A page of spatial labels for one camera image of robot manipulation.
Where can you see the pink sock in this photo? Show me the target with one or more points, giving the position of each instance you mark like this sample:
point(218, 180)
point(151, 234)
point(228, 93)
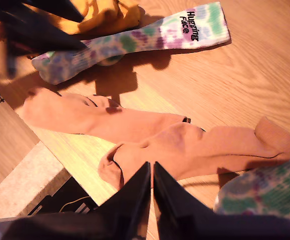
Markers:
point(197, 150)
point(84, 117)

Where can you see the pastel tie-dye sock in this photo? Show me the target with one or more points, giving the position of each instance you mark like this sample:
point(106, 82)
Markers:
point(144, 37)
point(260, 195)

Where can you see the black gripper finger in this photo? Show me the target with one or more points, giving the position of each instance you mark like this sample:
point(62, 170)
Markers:
point(59, 8)
point(22, 32)
point(132, 197)
point(174, 200)

